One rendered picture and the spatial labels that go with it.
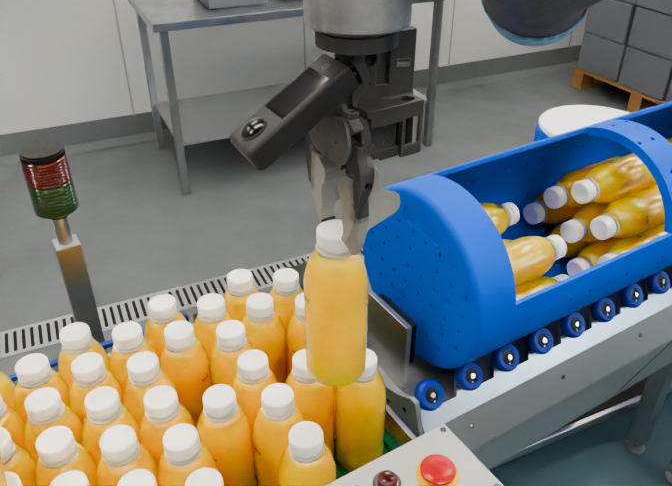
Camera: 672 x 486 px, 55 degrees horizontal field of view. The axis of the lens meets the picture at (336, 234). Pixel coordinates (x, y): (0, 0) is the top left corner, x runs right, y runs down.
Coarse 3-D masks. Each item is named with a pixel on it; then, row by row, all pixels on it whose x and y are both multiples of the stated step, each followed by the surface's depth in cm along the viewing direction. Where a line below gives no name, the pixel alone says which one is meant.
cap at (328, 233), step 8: (320, 224) 65; (328, 224) 65; (336, 224) 65; (320, 232) 63; (328, 232) 64; (336, 232) 64; (320, 240) 63; (328, 240) 63; (336, 240) 63; (320, 248) 64; (328, 248) 63; (336, 248) 63; (344, 248) 63
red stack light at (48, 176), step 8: (56, 160) 93; (64, 160) 95; (24, 168) 93; (32, 168) 92; (40, 168) 92; (48, 168) 93; (56, 168) 93; (64, 168) 95; (24, 176) 94; (32, 176) 93; (40, 176) 93; (48, 176) 93; (56, 176) 94; (64, 176) 95; (32, 184) 94; (40, 184) 93; (48, 184) 94; (56, 184) 94
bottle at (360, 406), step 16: (352, 384) 82; (368, 384) 82; (384, 384) 84; (336, 400) 85; (352, 400) 82; (368, 400) 82; (384, 400) 84; (336, 416) 86; (352, 416) 83; (368, 416) 83; (384, 416) 86; (336, 432) 88; (352, 432) 85; (368, 432) 85; (336, 448) 90; (352, 448) 86; (368, 448) 86; (352, 464) 88
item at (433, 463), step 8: (432, 456) 66; (440, 456) 66; (424, 464) 65; (432, 464) 65; (440, 464) 65; (448, 464) 65; (424, 472) 65; (432, 472) 64; (440, 472) 64; (448, 472) 64; (432, 480) 64; (440, 480) 64; (448, 480) 64
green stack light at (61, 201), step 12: (72, 180) 97; (36, 192) 94; (48, 192) 94; (60, 192) 95; (72, 192) 97; (36, 204) 96; (48, 204) 95; (60, 204) 96; (72, 204) 98; (48, 216) 96; (60, 216) 97
